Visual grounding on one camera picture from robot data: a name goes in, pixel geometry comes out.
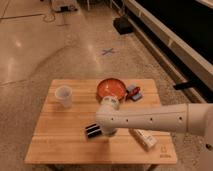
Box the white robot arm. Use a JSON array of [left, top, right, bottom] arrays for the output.
[[96, 96, 213, 151]]

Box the orange bowl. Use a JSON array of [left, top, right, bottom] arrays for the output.
[[97, 78, 126, 100]]

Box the translucent plastic cup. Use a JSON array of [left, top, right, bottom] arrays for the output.
[[55, 86, 72, 108]]

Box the black box on floor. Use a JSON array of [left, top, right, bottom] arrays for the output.
[[113, 17, 133, 35]]

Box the white plastic bottle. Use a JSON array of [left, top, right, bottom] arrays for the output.
[[129, 129, 157, 151]]

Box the white device on floor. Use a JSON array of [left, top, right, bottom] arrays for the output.
[[50, 0, 77, 12]]

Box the black floor cable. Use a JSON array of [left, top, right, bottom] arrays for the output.
[[0, 6, 73, 28]]

